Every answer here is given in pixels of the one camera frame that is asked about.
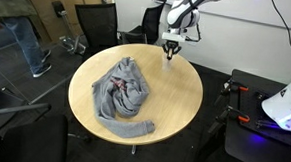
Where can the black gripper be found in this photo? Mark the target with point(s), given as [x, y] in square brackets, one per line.
[172, 44]

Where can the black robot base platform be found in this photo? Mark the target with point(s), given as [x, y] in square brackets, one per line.
[248, 156]

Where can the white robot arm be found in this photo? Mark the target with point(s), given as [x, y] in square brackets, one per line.
[179, 16]

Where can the translucent plastic measuring cup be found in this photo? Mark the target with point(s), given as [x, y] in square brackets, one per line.
[168, 66]

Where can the whiteboard marker tray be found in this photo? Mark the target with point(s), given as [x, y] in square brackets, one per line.
[161, 0]

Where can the black mesh office chair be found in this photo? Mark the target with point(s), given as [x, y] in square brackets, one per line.
[152, 21]
[96, 25]

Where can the grey hoodie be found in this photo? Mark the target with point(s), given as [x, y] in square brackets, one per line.
[125, 93]

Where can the black perforated mounting board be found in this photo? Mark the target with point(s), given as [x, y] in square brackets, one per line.
[252, 106]

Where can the metal table leg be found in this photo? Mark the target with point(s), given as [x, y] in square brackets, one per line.
[133, 149]

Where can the person in blue jeans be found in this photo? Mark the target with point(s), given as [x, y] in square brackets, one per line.
[24, 34]

